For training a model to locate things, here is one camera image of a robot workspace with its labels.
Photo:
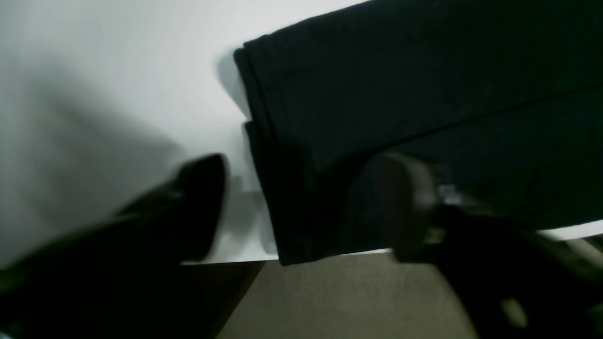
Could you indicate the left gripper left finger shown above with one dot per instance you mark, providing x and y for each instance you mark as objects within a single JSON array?
[{"x": 101, "y": 282}]

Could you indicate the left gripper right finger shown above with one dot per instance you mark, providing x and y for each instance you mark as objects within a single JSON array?
[{"x": 513, "y": 284}]

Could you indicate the black T-shirt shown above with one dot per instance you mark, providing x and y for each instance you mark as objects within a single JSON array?
[{"x": 507, "y": 94}]

